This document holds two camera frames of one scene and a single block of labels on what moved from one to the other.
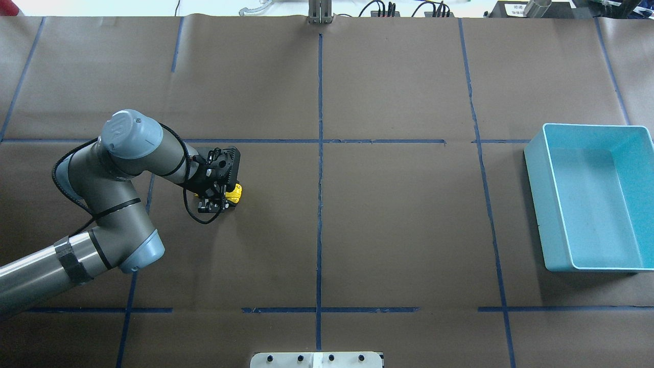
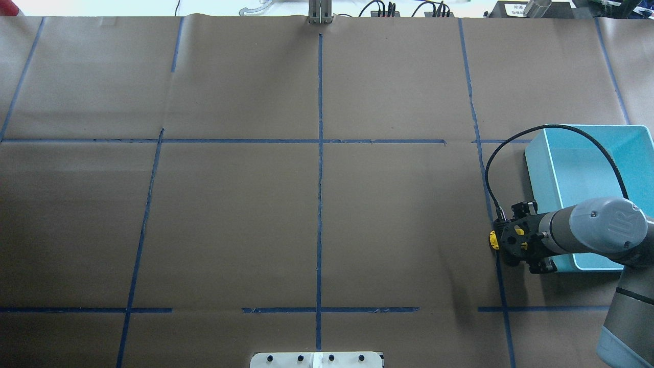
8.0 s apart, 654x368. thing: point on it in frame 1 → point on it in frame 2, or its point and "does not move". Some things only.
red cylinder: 7,7 does not move
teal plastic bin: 594,184 does not move
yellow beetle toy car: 234,196 → 493,240
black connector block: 384,14 does not move
